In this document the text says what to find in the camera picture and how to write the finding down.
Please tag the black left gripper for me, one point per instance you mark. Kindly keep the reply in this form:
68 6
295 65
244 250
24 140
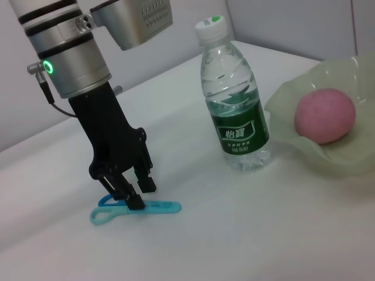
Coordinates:
108 131

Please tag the blue scissors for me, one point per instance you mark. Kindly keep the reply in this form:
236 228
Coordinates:
161 206

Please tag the clear green-label water bottle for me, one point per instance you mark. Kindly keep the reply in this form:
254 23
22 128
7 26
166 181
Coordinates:
234 123

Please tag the pink peach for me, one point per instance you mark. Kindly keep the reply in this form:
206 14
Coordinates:
325 117

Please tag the green glass fruit bowl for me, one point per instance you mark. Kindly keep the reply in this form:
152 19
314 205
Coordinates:
337 158

